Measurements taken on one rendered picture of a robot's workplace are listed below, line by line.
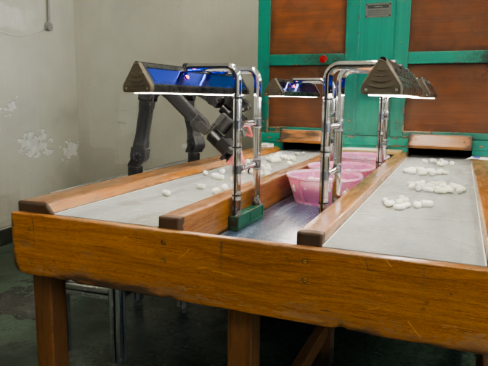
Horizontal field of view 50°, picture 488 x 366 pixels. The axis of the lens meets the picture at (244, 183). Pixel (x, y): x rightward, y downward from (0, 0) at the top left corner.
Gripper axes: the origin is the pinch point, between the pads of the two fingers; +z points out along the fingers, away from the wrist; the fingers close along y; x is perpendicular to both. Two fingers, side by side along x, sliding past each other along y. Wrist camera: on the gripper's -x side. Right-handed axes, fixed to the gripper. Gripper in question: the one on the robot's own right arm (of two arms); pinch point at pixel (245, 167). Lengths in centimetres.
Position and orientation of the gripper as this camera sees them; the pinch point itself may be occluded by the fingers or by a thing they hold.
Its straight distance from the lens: 208.0
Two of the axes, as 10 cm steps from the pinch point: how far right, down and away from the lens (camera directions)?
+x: -6.1, 7.1, 3.6
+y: 3.9, -1.4, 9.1
